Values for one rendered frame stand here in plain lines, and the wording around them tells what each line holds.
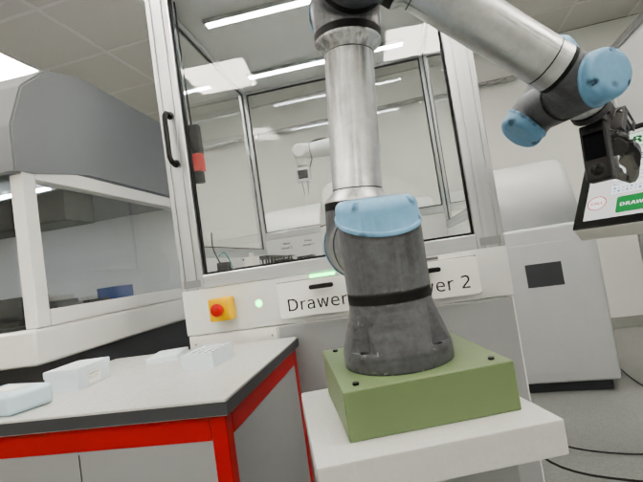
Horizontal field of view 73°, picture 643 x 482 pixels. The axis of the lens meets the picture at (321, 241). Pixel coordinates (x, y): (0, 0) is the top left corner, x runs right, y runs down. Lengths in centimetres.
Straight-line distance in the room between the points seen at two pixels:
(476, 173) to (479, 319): 43
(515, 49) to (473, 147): 68
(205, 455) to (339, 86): 68
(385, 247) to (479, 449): 25
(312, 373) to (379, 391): 87
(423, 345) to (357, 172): 30
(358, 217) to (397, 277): 9
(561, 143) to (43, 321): 431
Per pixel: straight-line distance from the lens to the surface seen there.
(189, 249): 148
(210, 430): 87
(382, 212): 56
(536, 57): 74
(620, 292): 479
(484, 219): 136
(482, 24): 72
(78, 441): 100
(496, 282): 136
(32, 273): 151
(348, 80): 75
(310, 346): 138
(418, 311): 57
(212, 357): 110
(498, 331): 138
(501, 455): 56
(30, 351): 150
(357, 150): 72
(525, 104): 86
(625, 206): 118
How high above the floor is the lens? 97
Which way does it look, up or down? 3 degrees up
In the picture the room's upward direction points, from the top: 8 degrees counter-clockwise
